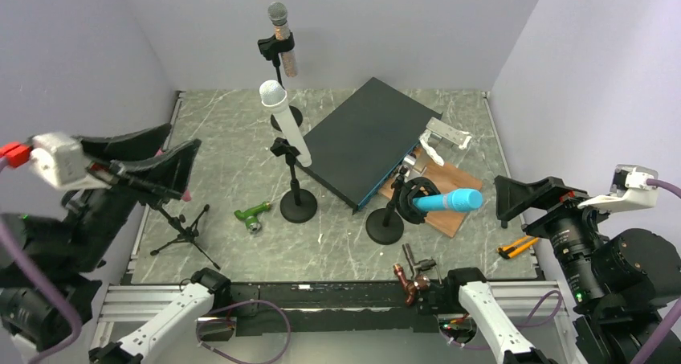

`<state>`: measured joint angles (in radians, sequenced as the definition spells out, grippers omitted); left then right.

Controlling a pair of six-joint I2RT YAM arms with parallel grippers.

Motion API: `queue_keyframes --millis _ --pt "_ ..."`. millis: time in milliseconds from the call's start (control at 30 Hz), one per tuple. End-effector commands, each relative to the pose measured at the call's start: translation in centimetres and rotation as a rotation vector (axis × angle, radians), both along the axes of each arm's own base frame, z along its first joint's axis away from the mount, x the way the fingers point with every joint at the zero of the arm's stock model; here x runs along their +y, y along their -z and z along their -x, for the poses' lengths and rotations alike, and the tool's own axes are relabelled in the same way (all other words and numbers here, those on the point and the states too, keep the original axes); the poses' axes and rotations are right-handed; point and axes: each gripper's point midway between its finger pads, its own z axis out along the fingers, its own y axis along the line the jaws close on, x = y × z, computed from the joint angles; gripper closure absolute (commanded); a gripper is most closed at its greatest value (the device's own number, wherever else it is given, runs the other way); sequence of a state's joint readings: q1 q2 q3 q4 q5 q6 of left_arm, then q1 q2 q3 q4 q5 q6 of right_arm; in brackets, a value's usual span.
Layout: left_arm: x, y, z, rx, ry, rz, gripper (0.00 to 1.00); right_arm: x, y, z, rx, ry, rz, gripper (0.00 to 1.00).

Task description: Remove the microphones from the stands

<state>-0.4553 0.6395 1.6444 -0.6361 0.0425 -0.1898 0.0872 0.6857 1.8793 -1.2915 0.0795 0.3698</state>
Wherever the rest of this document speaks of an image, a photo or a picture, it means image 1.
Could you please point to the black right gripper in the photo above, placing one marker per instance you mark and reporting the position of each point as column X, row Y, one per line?
column 512, row 194

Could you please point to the short black clip stand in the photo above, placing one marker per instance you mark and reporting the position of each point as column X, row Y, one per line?
column 297, row 205

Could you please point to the glitter copper microphone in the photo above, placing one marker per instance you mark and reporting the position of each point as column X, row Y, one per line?
column 277, row 13

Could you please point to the dark blue-edged electronics box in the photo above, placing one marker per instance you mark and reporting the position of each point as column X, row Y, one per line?
column 359, row 144

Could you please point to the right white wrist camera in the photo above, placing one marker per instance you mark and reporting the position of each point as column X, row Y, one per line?
column 629, row 191

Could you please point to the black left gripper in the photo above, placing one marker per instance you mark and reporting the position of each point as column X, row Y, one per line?
column 171, row 171

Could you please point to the copper pipe fitting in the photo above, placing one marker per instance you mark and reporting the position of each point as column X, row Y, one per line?
column 411, row 286

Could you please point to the black tripod shock mount stand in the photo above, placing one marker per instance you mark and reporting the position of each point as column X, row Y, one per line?
column 185, row 234

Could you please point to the yellow utility knife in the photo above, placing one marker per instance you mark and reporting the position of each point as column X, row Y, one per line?
column 519, row 246

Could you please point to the pink toy microphone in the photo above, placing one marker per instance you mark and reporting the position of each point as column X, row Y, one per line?
column 186, row 197

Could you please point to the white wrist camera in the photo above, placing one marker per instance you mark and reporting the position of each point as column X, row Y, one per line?
column 629, row 191
column 58, row 159

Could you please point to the blue toy microphone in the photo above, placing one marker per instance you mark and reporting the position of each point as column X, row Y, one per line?
column 461, row 200

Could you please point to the green pipe fitting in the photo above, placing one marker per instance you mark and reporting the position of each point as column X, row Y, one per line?
column 250, row 216

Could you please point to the wooden board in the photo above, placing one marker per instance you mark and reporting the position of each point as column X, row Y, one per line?
column 446, row 178

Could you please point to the silver pipe fitting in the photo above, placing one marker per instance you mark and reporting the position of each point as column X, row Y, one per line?
column 420, row 267

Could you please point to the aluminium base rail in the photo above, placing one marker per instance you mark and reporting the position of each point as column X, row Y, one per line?
column 331, row 306

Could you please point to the white microphone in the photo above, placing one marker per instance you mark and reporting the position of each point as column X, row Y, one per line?
column 274, row 99

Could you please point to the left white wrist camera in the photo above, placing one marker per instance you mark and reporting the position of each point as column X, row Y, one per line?
column 58, row 159

